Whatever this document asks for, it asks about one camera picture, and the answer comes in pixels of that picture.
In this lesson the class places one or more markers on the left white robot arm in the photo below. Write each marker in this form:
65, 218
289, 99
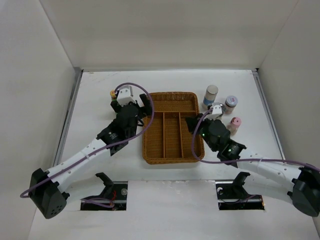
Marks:
52, 189

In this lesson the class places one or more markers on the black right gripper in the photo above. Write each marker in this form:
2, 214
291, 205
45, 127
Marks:
190, 121

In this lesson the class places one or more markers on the silver lid spice jar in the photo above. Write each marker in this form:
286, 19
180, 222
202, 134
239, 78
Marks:
223, 110

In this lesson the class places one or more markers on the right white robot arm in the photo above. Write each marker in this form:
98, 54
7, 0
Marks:
294, 182

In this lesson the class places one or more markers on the green label red sauce bottle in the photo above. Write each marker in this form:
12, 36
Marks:
113, 95

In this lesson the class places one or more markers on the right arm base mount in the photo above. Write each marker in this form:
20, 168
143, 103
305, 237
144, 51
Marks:
231, 195

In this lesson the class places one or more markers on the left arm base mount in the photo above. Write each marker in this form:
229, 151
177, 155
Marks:
112, 198

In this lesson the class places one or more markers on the red label white lid jar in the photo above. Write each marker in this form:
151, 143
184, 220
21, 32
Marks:
230, 103

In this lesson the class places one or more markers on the pink lid spice shaker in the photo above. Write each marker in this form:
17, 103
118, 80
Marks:
234, 125

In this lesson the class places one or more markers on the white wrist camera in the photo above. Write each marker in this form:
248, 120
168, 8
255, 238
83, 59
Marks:
215, 111
125, 95

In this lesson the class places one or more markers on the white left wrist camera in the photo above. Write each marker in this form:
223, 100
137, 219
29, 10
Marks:
125, 95

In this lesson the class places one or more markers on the white blue label shaker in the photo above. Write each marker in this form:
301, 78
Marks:
209, 96

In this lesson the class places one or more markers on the brown wicker divided tray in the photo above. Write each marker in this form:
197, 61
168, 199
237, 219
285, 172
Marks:
168, 140

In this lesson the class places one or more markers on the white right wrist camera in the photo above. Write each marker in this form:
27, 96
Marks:
215, 111

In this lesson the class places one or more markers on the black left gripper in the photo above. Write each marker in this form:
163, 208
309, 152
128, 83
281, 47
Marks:
146, 103

